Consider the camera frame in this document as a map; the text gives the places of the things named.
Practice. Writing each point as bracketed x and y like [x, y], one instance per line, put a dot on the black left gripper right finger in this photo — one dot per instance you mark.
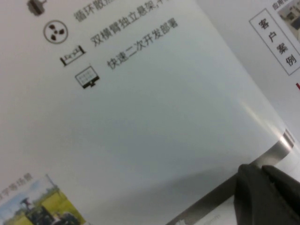
[288, 197]

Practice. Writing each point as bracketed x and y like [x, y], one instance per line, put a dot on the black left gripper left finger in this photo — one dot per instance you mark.
[253, 199]

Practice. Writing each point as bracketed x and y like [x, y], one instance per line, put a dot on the white product catalogue book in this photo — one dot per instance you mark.
[140, 105]

